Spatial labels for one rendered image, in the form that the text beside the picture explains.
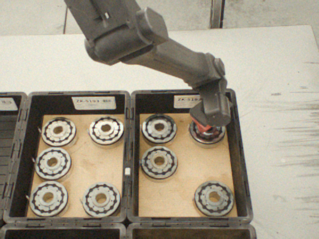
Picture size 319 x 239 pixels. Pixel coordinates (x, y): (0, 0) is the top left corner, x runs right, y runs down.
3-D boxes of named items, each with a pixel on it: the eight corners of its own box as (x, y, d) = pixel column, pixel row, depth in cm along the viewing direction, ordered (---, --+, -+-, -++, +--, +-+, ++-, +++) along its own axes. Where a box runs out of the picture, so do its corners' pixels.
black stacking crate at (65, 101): (39, 115, 123) (29, 93, 113) (132, 114, 121) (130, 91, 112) (17, 237, 103) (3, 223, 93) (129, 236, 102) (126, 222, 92)
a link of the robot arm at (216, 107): (218, 53, 88) (184, 67, 92) (223, 94, 82) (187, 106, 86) (236, 82, 97) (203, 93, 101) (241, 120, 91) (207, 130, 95)
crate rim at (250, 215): (131, 94, 113) (130, 89, 111) (233, 93, 112) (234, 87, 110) (127, 225, 93) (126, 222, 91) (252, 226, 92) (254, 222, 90)
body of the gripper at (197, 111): (232, 108, 104) (237, 91, 98) (204, 128, 102) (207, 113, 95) (215, 94, 107) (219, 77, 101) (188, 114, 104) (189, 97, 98)
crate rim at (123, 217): (30, 96, 115) (28, 91, 113) (130, 94, 113) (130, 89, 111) (4, 226, 95) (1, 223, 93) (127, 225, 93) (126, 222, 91)
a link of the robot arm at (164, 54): (141, -4, 53) (80, 28, 58) (152, 36, 52) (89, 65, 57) (224, 53, 91) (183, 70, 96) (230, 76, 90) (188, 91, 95)
